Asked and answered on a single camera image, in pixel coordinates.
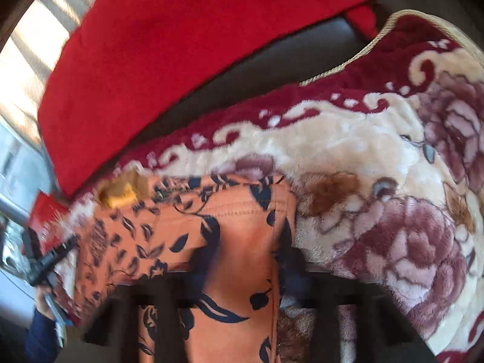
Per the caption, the cream maroon floral plush blanket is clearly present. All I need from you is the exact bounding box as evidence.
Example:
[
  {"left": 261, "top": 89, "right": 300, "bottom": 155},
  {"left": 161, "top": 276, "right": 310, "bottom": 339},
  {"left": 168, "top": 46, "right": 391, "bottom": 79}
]
[{"left": 69, "top": 10, "right": 483, "bottom": 362}]

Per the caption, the person's left hand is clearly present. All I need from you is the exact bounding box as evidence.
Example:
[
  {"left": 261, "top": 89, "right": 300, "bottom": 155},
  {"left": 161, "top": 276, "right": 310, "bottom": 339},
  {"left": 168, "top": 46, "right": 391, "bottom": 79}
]
[{"left": 34, "top": 285, "right": 56, "bottom": 321}]

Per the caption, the red fleece blanket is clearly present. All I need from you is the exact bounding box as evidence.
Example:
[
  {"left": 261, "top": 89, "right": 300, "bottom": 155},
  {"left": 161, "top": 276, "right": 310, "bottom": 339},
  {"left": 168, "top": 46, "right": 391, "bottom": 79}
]
[{"left": 38, "top": 0, "right": 376, "bottom": 196}]

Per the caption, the dark blue sleeve forearm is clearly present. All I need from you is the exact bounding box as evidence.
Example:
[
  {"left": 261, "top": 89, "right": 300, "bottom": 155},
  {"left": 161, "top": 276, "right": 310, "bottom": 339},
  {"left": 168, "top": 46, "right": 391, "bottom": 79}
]
[{"left": 25, "top": 309, "right": 60, "bottom": 363}]

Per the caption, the orange black floral garment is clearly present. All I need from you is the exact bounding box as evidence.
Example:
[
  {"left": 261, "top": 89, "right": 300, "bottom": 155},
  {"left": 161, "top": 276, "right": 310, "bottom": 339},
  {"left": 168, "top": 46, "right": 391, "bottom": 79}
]
[{"left": 74, "top": 175, "right": 296, "bottom": 362}]

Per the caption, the red gift bag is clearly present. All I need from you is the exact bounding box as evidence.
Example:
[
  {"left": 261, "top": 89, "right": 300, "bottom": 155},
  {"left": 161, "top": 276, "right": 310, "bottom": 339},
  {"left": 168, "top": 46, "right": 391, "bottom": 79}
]
[{"left": 28, "top": 191, "right": 68, "bottom": 254}]

